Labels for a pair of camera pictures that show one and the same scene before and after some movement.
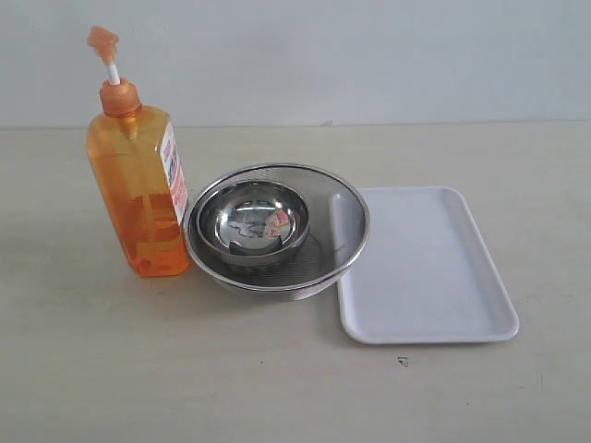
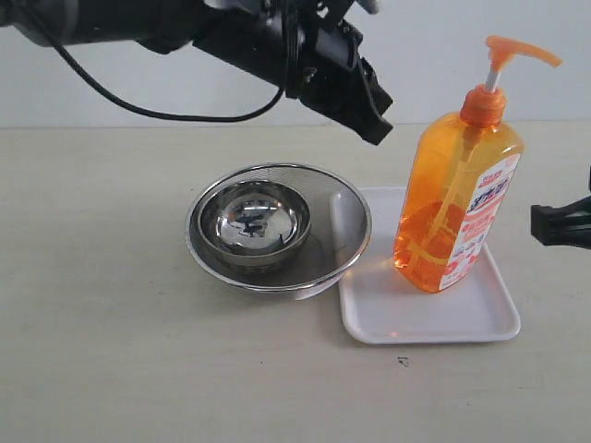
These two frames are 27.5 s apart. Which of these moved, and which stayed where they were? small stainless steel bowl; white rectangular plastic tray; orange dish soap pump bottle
Moved: orange dish soap pump bottle
Stayed: white rectangular plastic tray; small stainless steel bowl
